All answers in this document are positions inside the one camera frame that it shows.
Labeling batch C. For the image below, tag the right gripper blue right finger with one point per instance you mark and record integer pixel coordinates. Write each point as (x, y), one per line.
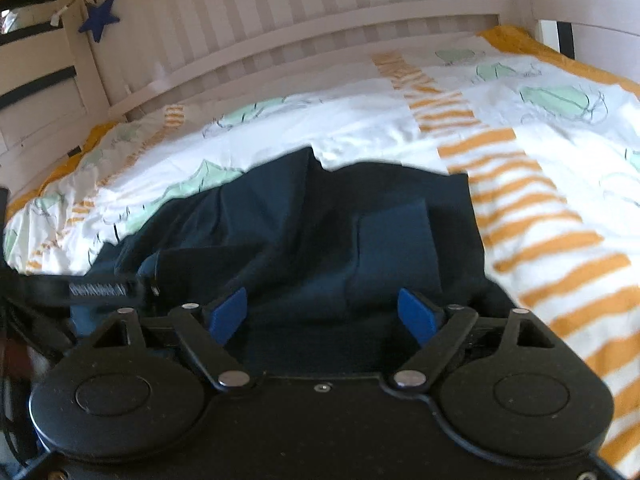
(439, 332)

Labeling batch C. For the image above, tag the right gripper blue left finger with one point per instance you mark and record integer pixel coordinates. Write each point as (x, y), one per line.
(202, 341)

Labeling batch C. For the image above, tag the white wooden bed frame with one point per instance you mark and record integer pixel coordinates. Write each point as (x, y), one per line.
(56, 84)

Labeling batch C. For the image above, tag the dark navy fleece hoodie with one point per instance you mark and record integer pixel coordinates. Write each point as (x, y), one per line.
(322, 256)

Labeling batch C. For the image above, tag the white patterned duvet cover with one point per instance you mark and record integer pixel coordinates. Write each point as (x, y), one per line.
(550, 147)

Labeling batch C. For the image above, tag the blue star decoration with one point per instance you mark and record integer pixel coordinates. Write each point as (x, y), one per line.
(99, 16)

